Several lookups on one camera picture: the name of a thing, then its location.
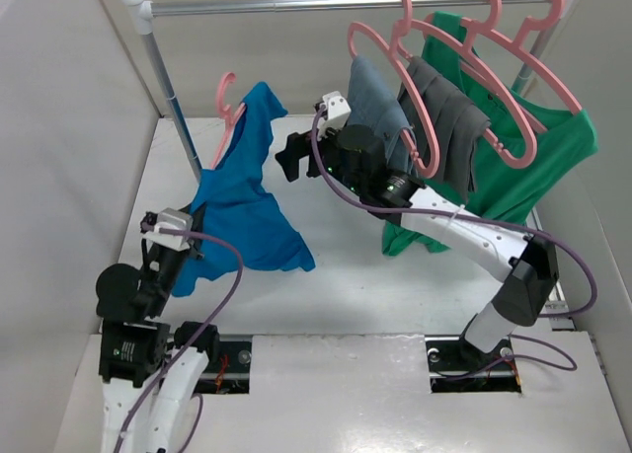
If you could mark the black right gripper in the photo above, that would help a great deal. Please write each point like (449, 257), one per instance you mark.
(297, 145)

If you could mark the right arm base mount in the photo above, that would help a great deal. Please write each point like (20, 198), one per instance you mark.
(455, 368)

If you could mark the folded grey garment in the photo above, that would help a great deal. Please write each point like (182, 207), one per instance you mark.
(458, 124)

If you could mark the pink hanger with green shirt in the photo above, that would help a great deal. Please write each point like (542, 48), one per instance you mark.
(527, 46)

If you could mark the pink hanger with denim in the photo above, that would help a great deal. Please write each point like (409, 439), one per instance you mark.
(424, 152)

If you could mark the folded blue denim garment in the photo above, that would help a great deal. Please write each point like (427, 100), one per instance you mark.
(374, 105)

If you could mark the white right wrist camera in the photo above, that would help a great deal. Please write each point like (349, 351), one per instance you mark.
(336, 111)

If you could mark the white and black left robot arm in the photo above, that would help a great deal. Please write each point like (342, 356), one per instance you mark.
(148, 370)

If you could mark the blue t shirt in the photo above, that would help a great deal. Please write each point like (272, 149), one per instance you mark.
(238, 210)

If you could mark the metal clothes rack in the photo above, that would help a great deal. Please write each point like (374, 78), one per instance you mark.
(143, 13)

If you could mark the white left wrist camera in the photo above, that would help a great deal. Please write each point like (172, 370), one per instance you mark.
(167, 228)

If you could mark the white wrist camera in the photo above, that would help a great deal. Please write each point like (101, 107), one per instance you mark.
(336, 111)
(167, 228)

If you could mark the green t shirt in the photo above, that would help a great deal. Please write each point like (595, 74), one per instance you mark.
(503, 193)

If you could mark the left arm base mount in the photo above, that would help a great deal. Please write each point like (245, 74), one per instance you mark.
(229, 374)

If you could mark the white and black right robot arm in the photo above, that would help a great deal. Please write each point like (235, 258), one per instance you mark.
(525, 265)

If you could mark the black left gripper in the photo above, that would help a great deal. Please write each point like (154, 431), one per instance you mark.
(196, 209)

